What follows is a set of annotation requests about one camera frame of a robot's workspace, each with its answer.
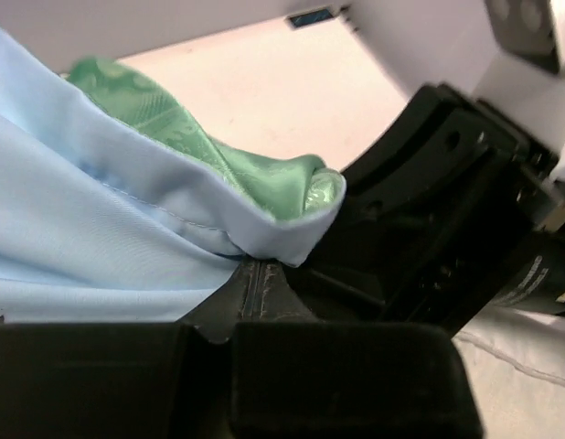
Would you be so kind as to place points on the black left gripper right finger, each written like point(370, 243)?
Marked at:
point(294, 376)

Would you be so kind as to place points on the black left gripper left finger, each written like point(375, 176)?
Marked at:
point(142, 380)

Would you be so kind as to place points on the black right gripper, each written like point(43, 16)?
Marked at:
point(449, 211)

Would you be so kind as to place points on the blue green satin pillowcase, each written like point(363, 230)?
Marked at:
point(116, 205)

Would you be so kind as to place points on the white pillow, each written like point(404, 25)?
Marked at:
point(516, 364)

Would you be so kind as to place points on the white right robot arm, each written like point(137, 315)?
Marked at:
point(510, 54)

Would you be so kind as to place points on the dark label sticker right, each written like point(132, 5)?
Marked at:
point(311, 17)

